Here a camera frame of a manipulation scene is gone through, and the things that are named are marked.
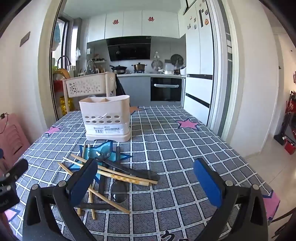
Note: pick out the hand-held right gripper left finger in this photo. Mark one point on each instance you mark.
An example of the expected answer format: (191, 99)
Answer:
(83, 183)

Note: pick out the red paper door decoration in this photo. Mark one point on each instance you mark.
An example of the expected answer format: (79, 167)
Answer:
(115, 22)
(151, 18)

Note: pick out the red box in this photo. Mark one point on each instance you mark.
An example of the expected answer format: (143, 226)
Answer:
(289, 147)

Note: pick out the pink plastic stool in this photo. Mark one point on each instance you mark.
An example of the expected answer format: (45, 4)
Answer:
(11, 139)

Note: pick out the steel pot with lid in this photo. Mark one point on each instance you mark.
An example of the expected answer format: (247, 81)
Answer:
(139, 67)

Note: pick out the blue hanging cloth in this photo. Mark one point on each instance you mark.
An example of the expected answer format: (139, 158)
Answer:
(56, 34)

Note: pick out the kitchen condiment rack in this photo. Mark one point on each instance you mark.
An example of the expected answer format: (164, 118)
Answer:
(94, 66)

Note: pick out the black range hood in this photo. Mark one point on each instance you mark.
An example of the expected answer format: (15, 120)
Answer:
(129, 49)

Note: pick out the plain bamboo chopstick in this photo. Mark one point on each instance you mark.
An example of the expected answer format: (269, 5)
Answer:
(78, 157)
(111, 201)

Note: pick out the black wok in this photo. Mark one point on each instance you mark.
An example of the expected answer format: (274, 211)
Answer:
(119, 69)

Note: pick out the yellow round dish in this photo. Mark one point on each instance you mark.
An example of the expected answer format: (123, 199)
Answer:
(62, 73)

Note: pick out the black kitchen faucet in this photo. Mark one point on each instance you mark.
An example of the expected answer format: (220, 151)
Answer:
(58, 62)

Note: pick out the cream plastic basket trolley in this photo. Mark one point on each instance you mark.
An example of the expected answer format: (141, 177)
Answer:
(87, 87)

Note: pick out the dark translucent plastic spoon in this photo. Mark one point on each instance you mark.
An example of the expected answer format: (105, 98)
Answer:
(150, 176)
(101, 185)
(119, 192)

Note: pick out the cream plastic utensil holder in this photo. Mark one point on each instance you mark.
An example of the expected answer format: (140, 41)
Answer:
(104, 129)

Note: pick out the grey wall panel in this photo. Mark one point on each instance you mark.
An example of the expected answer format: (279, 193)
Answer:
(24, 39)

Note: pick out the grey checked star tablecloth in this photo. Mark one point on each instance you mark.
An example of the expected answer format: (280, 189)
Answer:
(161, 150)

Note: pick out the white rice cooker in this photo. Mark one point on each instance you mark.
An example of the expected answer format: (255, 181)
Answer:
(182, 70)

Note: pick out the white wall cabinets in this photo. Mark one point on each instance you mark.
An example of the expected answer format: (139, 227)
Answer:
(131, 23)

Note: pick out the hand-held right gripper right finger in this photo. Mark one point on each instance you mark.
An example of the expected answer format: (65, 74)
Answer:
(207, 183)

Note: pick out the bamboo chopstick with patterned end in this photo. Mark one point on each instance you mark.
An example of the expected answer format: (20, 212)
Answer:
(129, 179)

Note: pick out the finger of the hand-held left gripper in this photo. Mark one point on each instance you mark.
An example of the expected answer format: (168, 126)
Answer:
(16, 170)

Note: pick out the white refrigerator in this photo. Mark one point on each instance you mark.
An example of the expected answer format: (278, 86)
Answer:
(198, 58)

